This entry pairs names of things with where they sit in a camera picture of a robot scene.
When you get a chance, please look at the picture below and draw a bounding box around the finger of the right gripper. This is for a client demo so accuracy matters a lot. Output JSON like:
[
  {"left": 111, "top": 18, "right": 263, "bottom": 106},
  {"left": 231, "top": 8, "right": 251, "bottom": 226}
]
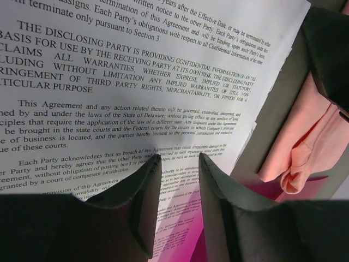
[{"left": 302, "top": 7, "right": 348, "bottom": 121}]

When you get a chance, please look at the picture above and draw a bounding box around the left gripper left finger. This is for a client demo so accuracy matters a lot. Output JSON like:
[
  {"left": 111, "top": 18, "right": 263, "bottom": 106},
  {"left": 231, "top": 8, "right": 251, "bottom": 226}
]
[{"left": 1, "top": 154, "right": 161, "bottom": 261}]

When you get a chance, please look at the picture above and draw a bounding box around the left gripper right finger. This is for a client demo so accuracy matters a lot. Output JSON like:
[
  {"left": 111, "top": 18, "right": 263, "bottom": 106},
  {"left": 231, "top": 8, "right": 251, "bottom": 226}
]
[{"left": 198, "top": 153, "right": 348, "bottom": 261}]

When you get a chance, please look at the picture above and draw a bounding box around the red plastic folder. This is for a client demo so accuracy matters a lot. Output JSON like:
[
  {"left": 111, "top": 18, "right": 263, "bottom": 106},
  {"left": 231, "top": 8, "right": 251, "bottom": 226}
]
[{"left": 152, "top": 169, "right": 326, "bottom": 261}]

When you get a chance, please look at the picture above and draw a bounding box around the white printed paper stack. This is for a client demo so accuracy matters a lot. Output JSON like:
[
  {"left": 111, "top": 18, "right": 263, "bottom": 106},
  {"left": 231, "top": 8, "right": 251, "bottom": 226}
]
[{"left": 0, "top": 0, "right": 312, "bottom": 262}]

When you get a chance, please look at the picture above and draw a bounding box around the pink folded cloth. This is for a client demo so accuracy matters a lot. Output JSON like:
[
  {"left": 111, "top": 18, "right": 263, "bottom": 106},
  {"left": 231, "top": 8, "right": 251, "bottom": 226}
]
[{"left": 258, "top": 74, "right": 348, "bottom": 194}]

